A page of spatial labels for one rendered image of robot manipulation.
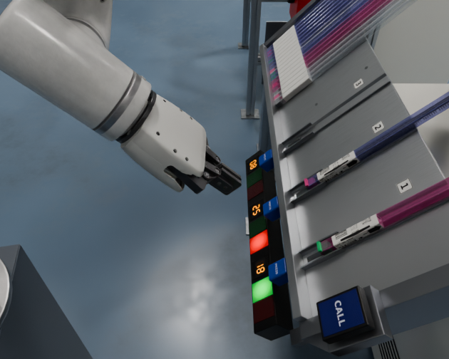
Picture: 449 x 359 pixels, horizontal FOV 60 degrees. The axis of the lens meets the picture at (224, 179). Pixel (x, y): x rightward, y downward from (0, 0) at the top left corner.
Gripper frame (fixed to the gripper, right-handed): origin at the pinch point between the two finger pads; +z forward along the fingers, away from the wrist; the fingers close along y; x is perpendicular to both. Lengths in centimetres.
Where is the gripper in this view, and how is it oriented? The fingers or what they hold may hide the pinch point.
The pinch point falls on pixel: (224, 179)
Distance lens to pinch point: 54.3
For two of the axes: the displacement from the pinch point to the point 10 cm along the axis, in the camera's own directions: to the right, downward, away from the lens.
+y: 0.0, 7.0, -7.1
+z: 7.1, 5.0, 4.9
